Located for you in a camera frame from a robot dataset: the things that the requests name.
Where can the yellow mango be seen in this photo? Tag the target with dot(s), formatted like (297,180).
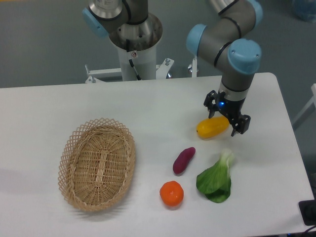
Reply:
(211,127)

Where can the purple sweet potato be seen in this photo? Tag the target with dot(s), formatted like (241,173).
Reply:
(183,159)

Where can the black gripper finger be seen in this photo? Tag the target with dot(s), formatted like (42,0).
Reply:
(211,103)
(240,124)

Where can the woven wicker basket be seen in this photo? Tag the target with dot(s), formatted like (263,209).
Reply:
(97,165)

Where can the blue bag in corner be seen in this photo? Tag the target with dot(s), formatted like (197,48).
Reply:
(305,10)

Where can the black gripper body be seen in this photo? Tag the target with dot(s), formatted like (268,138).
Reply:
(229,108)

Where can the green bok choy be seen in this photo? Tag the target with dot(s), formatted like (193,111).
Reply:
(215,182)

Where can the white frame at right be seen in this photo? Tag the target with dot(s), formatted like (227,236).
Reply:
(306,110)

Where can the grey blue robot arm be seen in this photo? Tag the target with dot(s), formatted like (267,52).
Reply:
(224,45)

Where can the black device at edge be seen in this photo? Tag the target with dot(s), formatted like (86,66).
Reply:
(308,211)

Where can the orange tangerine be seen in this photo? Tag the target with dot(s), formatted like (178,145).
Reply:
(171,193)

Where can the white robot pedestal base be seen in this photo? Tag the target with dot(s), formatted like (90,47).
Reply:
(137,50)

